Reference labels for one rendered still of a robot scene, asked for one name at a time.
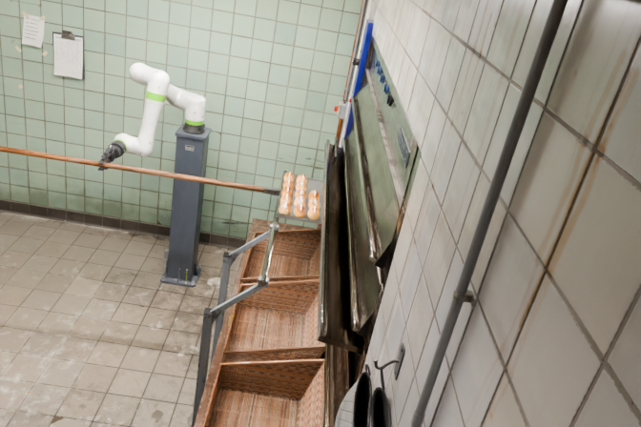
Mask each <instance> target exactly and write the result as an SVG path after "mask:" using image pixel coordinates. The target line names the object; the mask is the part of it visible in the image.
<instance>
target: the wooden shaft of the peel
mask: <svg viewBox="0 0 641 427"><path fill-rule="evenodd" d="M0 152H4V153H16V154H22V155H28V156H34V157H40V158H47V159H52V160H59V161H65V162H72V163H77V164H84V165H90V166H96V167H102V168H108V169H115V170H121V171H127V172H133V173H145V174H150V175H157V176H163V177H170V178H175V179H182V180H188V181H194V182H200V183H206V184H213V185H219V186H225V187H231V188H238V189H243V190H249V191H256V192H262V193H264V188H265V187H260V186H253V185H247V184H240V183H235V182H229V181H222V180H216V179H210V178H204V177H197V176H191V175H186V174H179V173H167V172H162V171H156V170H149V169H143V168H137V167H131V166H125V165H118V164H113V163H106V162H105V164H104V165H101V164H98V162H99V161H93V160H88V159H82V158H75V157H69V156H63V155H57V154H51V153H44V152H33V151H27V150H21V149H15V148H9V147H2V146H0Z"/></svg>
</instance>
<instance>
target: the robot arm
mask: <svg viewBox="0 0 641 427"><path fill-rule="evenodd" d="M129 75H130V77H131V79H132V80H133V81H134V82H135V83H138V84H140V85H142V86H145V87H147V90H146V96H145V103H144V112H143V117H142V122H141V127H140V131H139V136H138V137H133V136H130V135H128V134H126V133H120V134H118V135H117V136H116V137H115V138H114V141H113V142H112V143H111V144H110V145H109V147H108V148H107V149H106V151H105V152H103V154H104V155H102V156H101V157H102V159H101V160H100V161H99V162H98V164H101V165H104V164H105V162H106V163H113V161H114V160H115V159H117V158H118V157H120V156H121V155H122V154H123V153H124V152H127V153H134V154H137V155H140V156H149V155H150V154H151V153H152V152H153V149H154V141H155V131H156V127H157V123H158V119H159V116H160V114H161V111H162V108H163V105H164V103H165V102H164V101H165V100H166V101H168V102H169V103H170V104H171V105H172V106H173V107H176V108H178V109H181V110H184V111H185V125H184V126H183V128H182V130H183V131H184V132H186V133H189V134H203V133H205V129H204V128H205V124H203V122H204V118H205V109H206V98H205V97H204V96H202V95H199V94H195V93H192V92H189V91H185V90H182V89H180V88H177V87H175V86H173V85H171V84H170V77H169V75H168V74H167V73H166V72H165V71H162V70H157V69H153V68H151V67H148V66H147V65H145V64H143V63H135V64H133V65H131V67H130V69H129Z"/></svg>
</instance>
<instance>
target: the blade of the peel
mask: <svg viewBox="0 0 641 427"><path fill-rule="evenodd" d="M285 174H286V173H283V175H282V180H281V186H280V193H279V204H278V210H277V216H276V217H278V218H285V219H291V220H298V221H303V222H310V223H316V224H321V216H322V192H323V181H321V180H317V179H313V178H309V177H307V183H306V186H307V190H306V198H305V202H306V205H305V207H304V208H305V210H306V214H305V216H304V217H302V218H300V217H296V216H295V214H294V209H295V208H296V207H295V204H294V202H295V199H296V197H295V193H296V191H297V190H296V185H297V177H298V175H296V174H294V176H295V180H294V182H293V183H294V188H293V195H292V204H291V205H290V207H291V213H289V214H283V213H279V206H280V205H281V204H280V199H281V198H282V195H281V191H282V190H283V186H282V185H283V182H284V179H283V177H284V176H285ZM312 191H317V192H318V193H319V195H320V200H319V202H320V208H319V211H320V217H319V218H318V219H317V220H311V219H310V218H309V217H308V211H309V207H308V203H309V198H308V195H309V194H310V193H311V192H312Z"/></svg>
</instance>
